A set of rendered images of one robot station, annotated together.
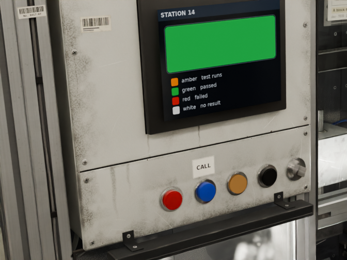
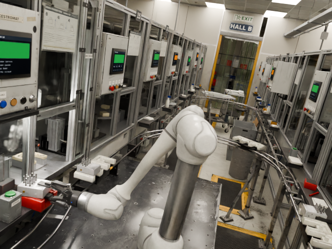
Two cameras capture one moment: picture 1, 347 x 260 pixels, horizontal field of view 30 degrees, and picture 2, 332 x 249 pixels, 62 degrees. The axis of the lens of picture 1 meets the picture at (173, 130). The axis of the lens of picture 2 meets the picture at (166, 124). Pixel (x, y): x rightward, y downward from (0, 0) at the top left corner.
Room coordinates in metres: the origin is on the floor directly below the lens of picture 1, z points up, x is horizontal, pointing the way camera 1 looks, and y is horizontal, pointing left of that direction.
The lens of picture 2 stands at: (-0.31, 0.39, 1.77)
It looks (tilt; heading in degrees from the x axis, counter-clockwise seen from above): 15 degrees down; 309
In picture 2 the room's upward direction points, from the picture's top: 10 degrees clockwise
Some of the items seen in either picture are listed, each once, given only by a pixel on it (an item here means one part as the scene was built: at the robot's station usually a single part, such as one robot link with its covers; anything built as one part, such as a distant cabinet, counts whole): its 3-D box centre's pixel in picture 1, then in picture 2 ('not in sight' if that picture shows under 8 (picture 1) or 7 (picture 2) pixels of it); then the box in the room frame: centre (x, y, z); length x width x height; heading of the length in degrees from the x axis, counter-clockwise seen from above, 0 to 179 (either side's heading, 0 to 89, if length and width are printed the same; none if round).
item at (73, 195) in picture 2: not in sight; (72, 197); (0.74, -0.28, 1.00); 0.09 x 0.07 x 0.08; 27
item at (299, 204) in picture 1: (215, 225); (7, 116); (0.95, -0.06, 1.37); 0.36 x 0.04 x 0.04; 117
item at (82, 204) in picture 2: not in sight; (85, 201); (0.67, -0.31, 1.00); 0.09 x 0.06 x 0.09; 117
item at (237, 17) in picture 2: not in sight; (243, 18); (4.21, -8.12, 3.09); 0.60 x 0.04 x 0.20; 27
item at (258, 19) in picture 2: not in sight; (241, 22); (4.24, -8.16, 2.96); 1.23 x 0.08 x 0.68; 27
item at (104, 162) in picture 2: not in sight; (96, 170); (1.18, -0.74, 0.84); 0.36 x 0.14 x 0.10; 117
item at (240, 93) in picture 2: not in sight; (231, 105); (3.36, -7.04, 0.48); 0.84 x 0.58 x 0.97; 125
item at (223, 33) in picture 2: not in sight; (232, 74); (4.19, -8.19, 1.31); 1.36 x 0.10 x 2.62; 27
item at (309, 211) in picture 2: not in sight; (314, 210); (-0.10, -1.53, 0.92); 0.13 x 0.10 x 0.09; 27
